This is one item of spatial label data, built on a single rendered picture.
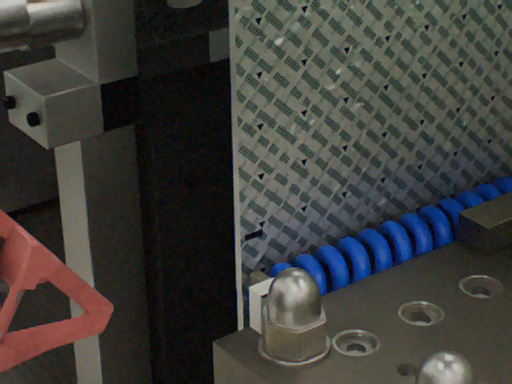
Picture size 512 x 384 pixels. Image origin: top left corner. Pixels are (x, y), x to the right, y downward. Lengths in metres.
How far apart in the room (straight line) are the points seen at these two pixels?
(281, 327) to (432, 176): 0.19
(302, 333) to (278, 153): 0.11
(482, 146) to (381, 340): 0.19
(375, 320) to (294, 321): 0.06
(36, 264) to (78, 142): 0.16
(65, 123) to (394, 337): 0.21
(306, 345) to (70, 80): 0.19
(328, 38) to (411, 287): 0.14
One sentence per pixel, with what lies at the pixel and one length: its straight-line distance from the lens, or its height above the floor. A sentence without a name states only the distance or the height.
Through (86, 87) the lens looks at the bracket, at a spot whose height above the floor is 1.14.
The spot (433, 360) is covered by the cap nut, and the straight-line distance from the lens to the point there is 0.52.
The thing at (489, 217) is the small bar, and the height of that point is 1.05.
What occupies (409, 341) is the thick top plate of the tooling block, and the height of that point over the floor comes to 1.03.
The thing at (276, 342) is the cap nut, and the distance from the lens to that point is 0.58.
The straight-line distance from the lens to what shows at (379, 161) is 0.68.
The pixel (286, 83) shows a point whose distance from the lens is 0.61.
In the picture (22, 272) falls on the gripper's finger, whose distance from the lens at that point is 0.51.
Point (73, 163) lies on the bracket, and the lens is 0.67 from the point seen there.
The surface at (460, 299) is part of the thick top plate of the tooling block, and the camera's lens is 0.64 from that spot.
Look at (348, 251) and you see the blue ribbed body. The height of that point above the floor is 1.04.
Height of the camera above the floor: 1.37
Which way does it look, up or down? 25 degrees down
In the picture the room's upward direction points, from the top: 2 degrees counter-clockwise
